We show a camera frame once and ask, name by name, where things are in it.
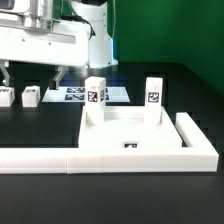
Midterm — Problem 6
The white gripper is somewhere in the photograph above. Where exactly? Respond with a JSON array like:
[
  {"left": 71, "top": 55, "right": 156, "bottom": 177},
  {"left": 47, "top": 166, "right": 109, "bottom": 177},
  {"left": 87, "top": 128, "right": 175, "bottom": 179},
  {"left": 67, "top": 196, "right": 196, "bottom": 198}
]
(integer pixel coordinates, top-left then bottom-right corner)
[{"left": 0, "top": 18, "right": 89, "bottom": 90}]

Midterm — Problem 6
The white marker base sheet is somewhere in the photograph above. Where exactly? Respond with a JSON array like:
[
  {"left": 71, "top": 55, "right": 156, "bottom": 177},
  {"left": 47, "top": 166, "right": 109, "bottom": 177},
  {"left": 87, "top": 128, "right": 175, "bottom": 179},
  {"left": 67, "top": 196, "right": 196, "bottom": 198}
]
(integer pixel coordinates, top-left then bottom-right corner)
[{"left": 42, "top": 86, "right": 130, "bottom": 102}]

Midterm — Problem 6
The white L-shaped obstacle fence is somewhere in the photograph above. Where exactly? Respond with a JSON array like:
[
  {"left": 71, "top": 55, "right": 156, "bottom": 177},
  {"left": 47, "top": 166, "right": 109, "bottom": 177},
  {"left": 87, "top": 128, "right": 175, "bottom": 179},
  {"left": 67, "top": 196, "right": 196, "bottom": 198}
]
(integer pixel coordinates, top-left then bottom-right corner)
[{"left": 0, "top": 113, "right": 219, "bottom": 174}]

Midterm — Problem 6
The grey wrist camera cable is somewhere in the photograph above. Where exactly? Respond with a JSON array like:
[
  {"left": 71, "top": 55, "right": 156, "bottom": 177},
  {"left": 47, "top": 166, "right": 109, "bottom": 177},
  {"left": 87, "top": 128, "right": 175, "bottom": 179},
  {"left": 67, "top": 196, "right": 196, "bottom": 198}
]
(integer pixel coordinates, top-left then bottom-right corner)
[{"left": 61, "top": 0, "right": 96, "bottom": 39}]

